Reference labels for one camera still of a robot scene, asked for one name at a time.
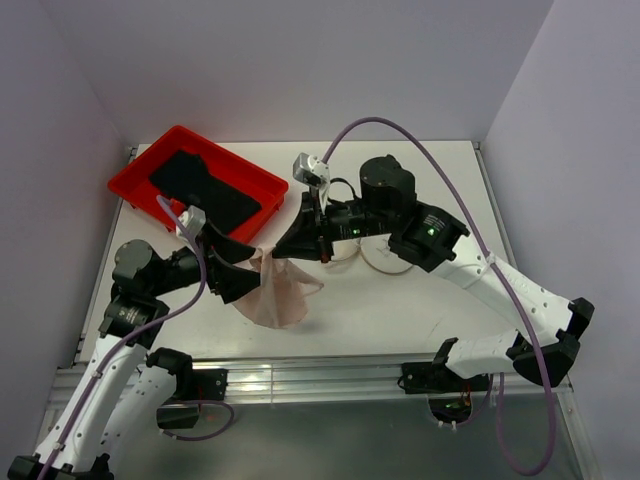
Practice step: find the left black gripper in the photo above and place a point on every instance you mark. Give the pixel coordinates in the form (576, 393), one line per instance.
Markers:
(207, 261)

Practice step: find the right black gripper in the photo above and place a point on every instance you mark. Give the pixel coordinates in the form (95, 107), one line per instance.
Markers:
(316, 226)

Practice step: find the pink beige bra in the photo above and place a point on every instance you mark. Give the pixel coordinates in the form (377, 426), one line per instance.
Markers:
(280, 301)

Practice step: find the white mesh laundry bag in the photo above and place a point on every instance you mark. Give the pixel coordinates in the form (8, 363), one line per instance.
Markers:
(373, 251)

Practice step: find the black cloth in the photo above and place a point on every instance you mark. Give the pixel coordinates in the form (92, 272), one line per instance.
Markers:
(184, 177)

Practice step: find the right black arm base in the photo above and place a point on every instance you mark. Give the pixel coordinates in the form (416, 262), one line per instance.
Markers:
(453, 402)

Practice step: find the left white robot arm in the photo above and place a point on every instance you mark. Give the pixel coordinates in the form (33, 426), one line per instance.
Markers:
(127, 380)

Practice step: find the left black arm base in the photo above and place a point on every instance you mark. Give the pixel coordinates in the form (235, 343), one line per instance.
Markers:
(200, 398)

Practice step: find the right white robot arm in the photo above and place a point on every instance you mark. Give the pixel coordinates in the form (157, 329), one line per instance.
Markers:
(543, 341)

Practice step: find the red plastic tray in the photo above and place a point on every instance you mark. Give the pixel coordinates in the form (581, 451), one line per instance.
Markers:
(133, 186)

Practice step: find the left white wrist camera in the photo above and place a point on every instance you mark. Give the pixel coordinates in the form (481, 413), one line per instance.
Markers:
(192, 220)

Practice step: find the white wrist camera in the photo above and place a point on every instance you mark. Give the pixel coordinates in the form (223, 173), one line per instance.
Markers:
(192, 220)
(315, 174)

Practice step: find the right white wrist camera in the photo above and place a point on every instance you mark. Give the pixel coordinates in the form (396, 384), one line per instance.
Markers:
(315, 174)

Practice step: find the aluminium mounting rail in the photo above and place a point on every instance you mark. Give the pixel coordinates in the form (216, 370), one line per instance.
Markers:
(299, 380)

